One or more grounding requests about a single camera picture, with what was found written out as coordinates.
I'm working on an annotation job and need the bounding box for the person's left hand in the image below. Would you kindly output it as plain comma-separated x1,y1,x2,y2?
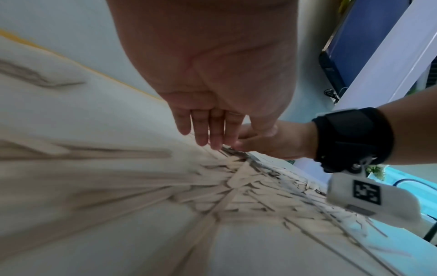
106,0,300,151

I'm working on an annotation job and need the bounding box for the person's right forearm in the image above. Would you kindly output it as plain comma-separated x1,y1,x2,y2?
375,86,437,166

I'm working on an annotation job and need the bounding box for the person's right hand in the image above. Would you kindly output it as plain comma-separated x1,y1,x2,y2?
232,120,320,161

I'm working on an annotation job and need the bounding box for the black right camera cable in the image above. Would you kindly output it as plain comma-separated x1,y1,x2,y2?
392,178,437,246

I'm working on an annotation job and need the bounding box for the pile of wooden sticks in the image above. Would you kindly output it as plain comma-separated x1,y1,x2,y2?
0,129,410,276

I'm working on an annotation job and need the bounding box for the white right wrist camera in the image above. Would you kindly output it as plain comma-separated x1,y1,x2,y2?
325,172,424,228

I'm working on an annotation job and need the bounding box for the black right wrist strap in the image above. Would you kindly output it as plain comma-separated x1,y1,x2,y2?
312,107,395,173

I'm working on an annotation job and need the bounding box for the blue monitor screen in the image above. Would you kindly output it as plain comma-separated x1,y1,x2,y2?
319,0,412,95

